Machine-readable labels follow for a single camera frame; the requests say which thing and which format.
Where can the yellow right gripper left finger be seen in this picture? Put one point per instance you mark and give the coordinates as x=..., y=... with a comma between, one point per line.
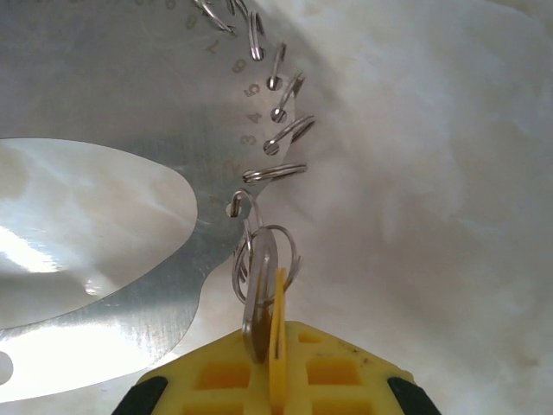
x=190, y=363

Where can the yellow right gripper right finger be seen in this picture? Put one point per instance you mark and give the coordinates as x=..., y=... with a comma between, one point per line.
x=371, y=367

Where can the key with yellow tag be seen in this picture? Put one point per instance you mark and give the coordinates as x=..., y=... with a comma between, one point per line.
x=259, y=311

